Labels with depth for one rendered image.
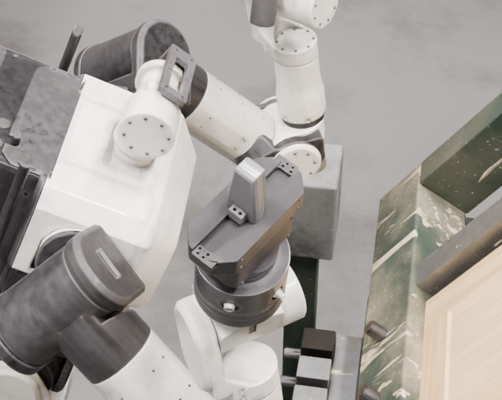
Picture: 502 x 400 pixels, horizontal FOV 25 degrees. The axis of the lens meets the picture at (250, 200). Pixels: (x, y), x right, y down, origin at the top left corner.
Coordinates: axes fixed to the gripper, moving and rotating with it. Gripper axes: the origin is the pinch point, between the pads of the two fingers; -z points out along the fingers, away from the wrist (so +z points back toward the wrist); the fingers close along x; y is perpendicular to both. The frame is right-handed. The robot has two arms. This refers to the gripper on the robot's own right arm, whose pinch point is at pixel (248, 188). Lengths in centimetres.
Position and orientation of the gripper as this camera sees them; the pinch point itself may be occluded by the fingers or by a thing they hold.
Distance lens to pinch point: 95.7
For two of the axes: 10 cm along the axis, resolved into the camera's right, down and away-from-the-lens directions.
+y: 7.7, 5.7, -3.0
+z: -0.5, 5.2, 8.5
